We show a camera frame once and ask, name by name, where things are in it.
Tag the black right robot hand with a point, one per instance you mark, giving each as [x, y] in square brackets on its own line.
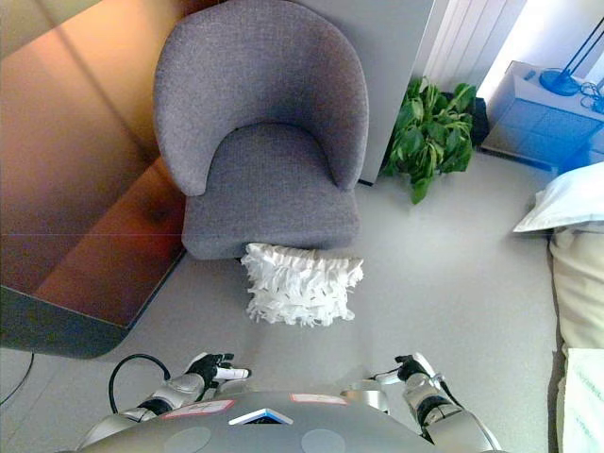
[413, 368]

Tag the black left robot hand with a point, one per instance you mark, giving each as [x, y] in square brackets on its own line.
[207, 368]

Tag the white fringed pillow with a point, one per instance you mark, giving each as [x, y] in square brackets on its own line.
[302, 288]

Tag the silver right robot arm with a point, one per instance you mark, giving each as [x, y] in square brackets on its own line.
[439, 410]

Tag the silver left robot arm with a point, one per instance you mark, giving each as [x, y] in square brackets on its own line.
[165, 394]

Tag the pale blue bed pillow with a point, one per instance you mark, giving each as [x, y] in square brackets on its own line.
[566, 198]

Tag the silver right robot leg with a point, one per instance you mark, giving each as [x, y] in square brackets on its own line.
[365, 396]

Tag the grey robot torso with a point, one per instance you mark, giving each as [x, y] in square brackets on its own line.
[264, 431]

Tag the white printed plastic bag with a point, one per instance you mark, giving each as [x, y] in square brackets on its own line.
[587, 401]

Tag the beige duvet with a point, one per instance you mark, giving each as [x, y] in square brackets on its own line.
[582, 292]

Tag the grey fabric armchair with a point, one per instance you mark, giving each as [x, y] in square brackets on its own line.
[264, 189]

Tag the green leafy houseplant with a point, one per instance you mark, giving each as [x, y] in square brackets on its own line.
[431, 137]

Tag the brown wooden cabinet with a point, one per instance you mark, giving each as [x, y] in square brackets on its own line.
[71, 165]

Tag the black plant pot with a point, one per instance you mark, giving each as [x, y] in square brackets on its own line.
[480, 122]

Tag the white bedside box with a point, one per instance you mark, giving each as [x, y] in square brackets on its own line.
[538, 122]

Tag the blue desk lamp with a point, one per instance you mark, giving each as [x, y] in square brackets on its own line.
[559, 80]

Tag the white pleated curtain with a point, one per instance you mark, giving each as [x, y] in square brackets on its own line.
[467, 42]

